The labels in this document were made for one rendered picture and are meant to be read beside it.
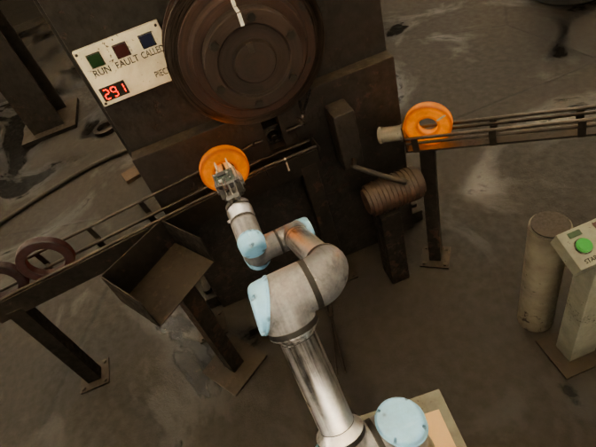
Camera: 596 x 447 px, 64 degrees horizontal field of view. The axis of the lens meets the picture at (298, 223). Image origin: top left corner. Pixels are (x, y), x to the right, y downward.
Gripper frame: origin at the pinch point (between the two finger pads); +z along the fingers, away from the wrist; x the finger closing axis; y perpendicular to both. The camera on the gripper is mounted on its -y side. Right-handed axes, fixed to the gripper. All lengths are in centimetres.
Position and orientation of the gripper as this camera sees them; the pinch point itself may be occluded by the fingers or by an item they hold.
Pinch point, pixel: (222, 163)
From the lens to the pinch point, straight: 154.1
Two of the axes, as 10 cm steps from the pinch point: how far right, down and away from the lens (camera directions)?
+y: -1.7, -5.0, -8.5
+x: -9.2, 3.9, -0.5
